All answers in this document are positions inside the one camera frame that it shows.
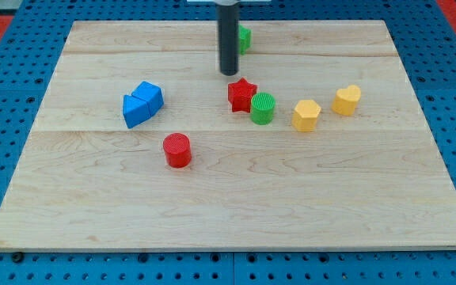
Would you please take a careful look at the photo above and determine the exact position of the red star block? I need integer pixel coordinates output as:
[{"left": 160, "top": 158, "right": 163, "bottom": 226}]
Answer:
[{"left": 227, "top": 78, "right": 257, "bottom": 112}]

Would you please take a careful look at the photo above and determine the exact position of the red cylinder block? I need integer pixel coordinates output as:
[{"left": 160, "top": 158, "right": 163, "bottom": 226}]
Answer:
[{"left": 162, "top": 133, "right": 192, "bottom": 168}]

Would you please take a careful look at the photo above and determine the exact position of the green cylinder block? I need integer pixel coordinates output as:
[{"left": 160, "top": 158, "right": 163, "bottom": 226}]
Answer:
[{"left": 250, "top": 93, "right": 276, "bottom": 125}]

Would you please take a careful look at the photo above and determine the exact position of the yellow hexagon block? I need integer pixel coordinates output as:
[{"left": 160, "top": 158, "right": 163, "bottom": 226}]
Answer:
[{"left": 291, "top": 100, "right": 321, "bottom": 132}]

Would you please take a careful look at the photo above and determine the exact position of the blue cube block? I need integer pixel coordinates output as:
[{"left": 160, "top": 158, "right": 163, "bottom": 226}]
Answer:
[{"left": 131, "top": 82, "right": 164, "bottom": 116}]

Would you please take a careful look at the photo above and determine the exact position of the wooden board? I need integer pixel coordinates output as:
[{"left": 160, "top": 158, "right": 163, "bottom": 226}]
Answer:
[{"left": 0, "top": 20, "right": 456, "bottom": 253}]

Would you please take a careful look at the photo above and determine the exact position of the blue triangle block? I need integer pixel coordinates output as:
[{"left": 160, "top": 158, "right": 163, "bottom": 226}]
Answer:
[{"left": 122, "top": 95, "right": 150, "bottom": 128}]

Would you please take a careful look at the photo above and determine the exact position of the green block behind rod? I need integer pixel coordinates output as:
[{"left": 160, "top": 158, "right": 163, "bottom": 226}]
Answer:
[{"left": 238, "top": 25, "right": 252, "bottom": 55}]

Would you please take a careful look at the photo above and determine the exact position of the yellow heart block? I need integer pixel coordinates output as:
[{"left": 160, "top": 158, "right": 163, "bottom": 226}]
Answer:
[{"left": 331, "top": 85, "right": 361, "bottom": 116}]

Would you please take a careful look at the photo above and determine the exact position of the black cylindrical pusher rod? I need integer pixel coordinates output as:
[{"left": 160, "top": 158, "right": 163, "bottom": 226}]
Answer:
[{"left": 215, "top": 0, "right": 239, "bottom": 76}]

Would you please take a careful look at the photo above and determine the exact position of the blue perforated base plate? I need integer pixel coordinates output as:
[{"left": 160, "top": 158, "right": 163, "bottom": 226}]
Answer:
[{"left": 0, "top": 0, "right": 456, "bottom": 284}]

